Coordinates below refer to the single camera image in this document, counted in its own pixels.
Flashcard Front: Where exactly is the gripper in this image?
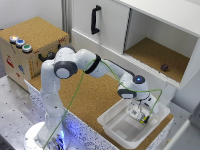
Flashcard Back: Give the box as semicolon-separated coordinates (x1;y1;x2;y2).
127;99;151;120

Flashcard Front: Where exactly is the white plastic box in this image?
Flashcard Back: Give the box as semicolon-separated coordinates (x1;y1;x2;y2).
96;97;171;150

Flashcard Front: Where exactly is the wooden drawer box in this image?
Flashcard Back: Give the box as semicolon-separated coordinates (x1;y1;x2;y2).
0;16;71;92

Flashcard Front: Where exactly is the purple block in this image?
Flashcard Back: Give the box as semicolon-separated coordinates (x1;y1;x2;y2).
160;63;170;73

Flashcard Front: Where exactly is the white sliding door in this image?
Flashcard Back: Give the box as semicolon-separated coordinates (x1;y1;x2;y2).
72;0;131;53

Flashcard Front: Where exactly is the white cabinet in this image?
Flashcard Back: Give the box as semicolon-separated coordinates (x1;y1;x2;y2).
70;0;200;105

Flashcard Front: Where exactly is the green button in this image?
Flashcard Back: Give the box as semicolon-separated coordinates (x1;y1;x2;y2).
21;43;34;54

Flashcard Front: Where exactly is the blue button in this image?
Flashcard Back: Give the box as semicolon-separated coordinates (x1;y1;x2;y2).
15;38;26;48

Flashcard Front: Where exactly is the red button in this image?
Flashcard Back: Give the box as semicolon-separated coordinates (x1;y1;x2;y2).
9;34;19;45

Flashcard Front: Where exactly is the green cable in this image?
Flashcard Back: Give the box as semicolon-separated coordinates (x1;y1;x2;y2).
42;59;164;150

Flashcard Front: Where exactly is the black door handle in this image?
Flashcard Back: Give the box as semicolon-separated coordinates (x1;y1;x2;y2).
90;4;102;36

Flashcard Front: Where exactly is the black drawer handle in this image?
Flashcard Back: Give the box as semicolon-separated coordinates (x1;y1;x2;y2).
37;51;58;63

